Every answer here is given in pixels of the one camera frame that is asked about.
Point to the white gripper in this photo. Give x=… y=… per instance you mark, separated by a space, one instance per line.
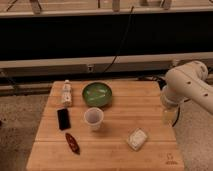
x=169 y=115

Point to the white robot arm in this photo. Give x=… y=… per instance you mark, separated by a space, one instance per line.
x=185 y=81

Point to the green bowl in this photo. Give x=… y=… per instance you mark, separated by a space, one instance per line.
x=97 y=94

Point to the dark red chili pepper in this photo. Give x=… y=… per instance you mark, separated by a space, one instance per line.
x=72 y=143

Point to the small white bottle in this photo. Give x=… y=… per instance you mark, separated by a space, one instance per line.
x=66 y=98

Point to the black rectangular block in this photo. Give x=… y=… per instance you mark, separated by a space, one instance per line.
x=63 y=119

